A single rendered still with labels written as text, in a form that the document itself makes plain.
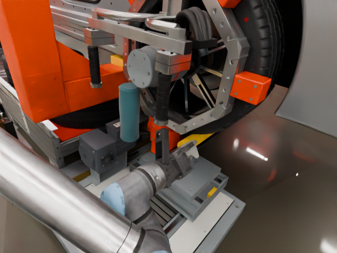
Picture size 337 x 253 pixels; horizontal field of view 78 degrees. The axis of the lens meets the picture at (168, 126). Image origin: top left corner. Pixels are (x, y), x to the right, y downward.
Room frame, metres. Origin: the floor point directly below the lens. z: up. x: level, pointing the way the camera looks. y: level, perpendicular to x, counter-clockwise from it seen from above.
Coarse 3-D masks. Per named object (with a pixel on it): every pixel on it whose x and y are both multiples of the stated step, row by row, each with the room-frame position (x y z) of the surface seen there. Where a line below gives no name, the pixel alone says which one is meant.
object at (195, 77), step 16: (160, 0) 0.95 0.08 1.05; (192, 0) 1.07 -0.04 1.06; (160, 32) 1.09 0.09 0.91; (192, 48) 0.91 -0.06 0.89; (208, 48) 0.82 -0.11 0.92; (224, 48) 0.79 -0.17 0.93; (176, 80) 0.90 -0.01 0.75; (176, 96) 1.00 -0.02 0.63; (192, 96) 1.05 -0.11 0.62; (208, 96) 0.79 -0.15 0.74; (176, 112) 0.86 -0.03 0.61; (192, 112) 0.85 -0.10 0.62
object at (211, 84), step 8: (192, 32) 1.05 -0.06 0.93; (216, 32) 0.97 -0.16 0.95; (208, 56) 0.93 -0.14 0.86; (216, 56) 0.94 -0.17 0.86; (224, 56) 0.93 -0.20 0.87; (192, 64) 0.98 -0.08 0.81; (208, 64) 0.92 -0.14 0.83; (216, 64) 0.95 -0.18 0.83; (224, 64) 0.93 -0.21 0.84; (208, 72) 0.97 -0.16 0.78; (192, 80) 1.02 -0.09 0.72; (208, 80) 0.97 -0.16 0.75; (216, 80) 0.94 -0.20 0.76
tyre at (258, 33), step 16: (256, 0) 0.73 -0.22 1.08; (272, 0) 0.87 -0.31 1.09; (240, 16) 0.74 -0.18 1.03; (256, 16) 0.71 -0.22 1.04; (272, 16) 0.78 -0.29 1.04; (256, 32) 0.70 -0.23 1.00; (272, 32) 0.74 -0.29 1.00; (256, 48) 0.69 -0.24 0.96; (272, 48) 0.72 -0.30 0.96; (256, 64) 0.68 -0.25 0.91; (272, 64) 0.72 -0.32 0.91; (272, 80) 0.76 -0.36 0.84; (240, 112) 0.68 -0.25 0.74; (208, 128) 0.75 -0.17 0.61; (224, 128) 0.72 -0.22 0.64
